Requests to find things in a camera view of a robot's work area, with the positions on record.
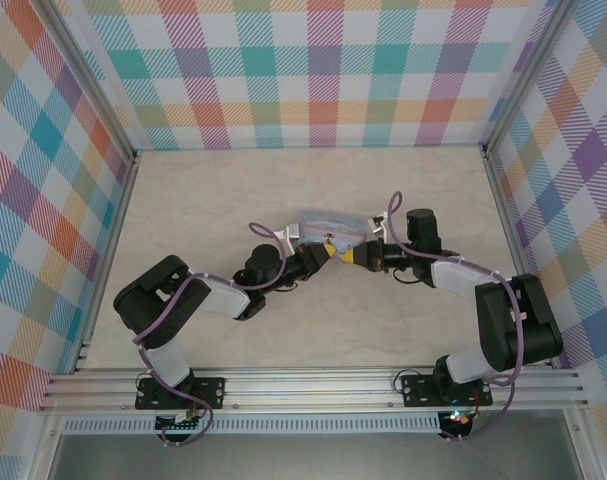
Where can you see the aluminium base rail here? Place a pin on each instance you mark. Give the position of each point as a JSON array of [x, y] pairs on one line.
[[308, 390]]

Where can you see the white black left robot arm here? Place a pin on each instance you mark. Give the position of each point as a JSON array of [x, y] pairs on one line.
[[223, 295]]

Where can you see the circuit board with lit LED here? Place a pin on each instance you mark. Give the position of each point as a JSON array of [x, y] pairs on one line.
[[455, 421]]

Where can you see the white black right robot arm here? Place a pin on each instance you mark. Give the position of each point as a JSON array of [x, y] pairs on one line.
[[458, 272]]

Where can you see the aluminium corner post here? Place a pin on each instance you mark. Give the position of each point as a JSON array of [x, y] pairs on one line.
[[516, 75], [96, 80]]

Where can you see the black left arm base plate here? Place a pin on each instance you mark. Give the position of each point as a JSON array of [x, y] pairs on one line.
[[210, 391]]

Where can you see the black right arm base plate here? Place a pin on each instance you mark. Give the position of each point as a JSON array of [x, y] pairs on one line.
[[418, 392]]

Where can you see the aluminium side floor rail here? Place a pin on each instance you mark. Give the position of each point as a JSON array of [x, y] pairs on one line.
[[116, 220], [514, 220]]

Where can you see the grey metal sheet panel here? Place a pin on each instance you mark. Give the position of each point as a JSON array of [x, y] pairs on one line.
[[308, 457]]

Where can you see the black circuit board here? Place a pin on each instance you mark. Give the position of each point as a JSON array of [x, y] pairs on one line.
[[178, 425]]

